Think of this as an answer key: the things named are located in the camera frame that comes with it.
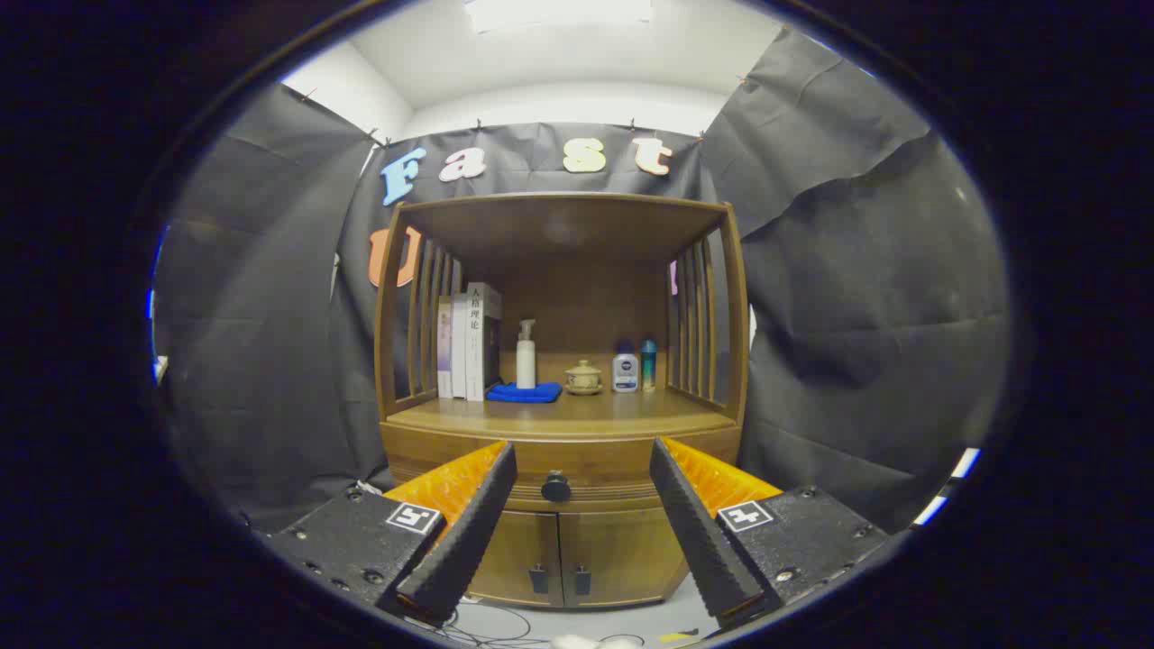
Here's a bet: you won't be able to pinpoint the blue folded cloth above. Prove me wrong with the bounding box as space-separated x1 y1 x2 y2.
486 381 563 404

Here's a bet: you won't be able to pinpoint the black floor cables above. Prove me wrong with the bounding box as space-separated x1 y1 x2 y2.
433 599 546 648

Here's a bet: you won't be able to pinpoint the thin pink white book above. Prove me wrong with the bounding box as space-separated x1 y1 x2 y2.
437 296 454 398

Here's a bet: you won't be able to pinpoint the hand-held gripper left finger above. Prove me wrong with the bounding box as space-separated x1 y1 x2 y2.
257 440 519 629

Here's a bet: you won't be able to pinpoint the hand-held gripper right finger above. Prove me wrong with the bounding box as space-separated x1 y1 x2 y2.
649 436 893 629

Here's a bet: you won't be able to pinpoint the wooden cabinet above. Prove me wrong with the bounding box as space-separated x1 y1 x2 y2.
374 191 751 610

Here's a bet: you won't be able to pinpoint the wooden countertop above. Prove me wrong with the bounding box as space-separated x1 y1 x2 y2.
386 388 738 441

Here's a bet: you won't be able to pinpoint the large book with portrait cover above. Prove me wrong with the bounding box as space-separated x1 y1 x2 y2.
465 282 503 402

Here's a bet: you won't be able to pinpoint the wooden cabinet door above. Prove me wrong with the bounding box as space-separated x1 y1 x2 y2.
467 511 562 608
558 507 691 608

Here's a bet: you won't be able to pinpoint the wooden drawer with black knob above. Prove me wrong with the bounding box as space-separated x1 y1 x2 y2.
382 425 742 513

